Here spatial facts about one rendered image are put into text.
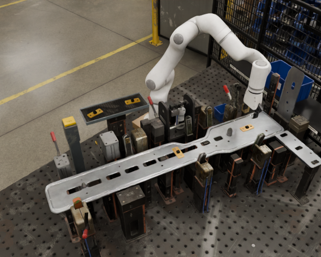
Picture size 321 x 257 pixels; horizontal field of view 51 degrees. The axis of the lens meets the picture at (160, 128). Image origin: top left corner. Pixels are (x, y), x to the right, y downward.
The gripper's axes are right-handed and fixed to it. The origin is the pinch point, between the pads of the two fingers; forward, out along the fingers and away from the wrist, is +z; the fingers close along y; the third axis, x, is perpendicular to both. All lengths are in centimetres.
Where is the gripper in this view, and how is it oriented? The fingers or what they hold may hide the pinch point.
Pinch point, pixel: (250, 111)
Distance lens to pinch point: 197.6
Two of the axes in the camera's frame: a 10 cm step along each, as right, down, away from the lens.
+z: 0.0, 7.6, 6.5
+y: 4.4, 5.9, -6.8
